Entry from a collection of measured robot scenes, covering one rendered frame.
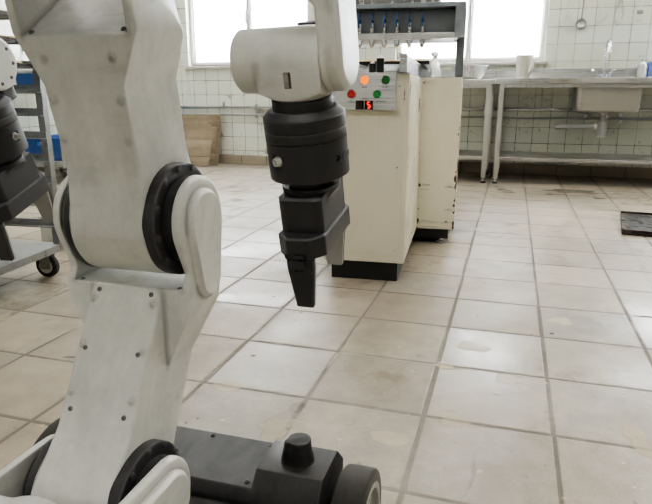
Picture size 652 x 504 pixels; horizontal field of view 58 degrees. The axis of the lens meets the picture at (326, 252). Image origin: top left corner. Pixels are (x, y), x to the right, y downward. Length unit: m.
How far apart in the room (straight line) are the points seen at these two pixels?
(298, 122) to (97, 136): 0.25
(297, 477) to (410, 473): 0.43
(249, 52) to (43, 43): 0.24
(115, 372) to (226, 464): 0.31
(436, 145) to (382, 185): 0.72
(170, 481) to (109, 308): 0.23
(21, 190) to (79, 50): 0.29
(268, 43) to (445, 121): 2.47
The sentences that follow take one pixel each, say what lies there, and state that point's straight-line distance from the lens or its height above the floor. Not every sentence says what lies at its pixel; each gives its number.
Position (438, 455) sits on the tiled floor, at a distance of 1.39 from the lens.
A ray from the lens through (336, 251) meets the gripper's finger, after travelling 0.75.
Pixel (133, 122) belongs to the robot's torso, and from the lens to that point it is 0.71.
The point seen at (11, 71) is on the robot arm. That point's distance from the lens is 0.89.
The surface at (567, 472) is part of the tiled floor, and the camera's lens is 1.41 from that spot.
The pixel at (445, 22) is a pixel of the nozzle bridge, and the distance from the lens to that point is 3.15.
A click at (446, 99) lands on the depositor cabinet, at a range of 3.05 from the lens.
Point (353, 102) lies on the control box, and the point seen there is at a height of 0.73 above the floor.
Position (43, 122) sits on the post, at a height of 0.65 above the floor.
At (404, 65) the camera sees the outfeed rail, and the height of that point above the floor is 0.86.
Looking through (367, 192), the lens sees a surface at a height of 0.38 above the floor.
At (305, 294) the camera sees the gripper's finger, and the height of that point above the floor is 0.55.
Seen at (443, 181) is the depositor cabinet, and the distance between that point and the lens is 3.08.
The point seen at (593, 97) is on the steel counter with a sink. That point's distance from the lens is 5.53.
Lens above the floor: 0.76
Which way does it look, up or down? 15 degrees down
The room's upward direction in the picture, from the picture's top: straight up
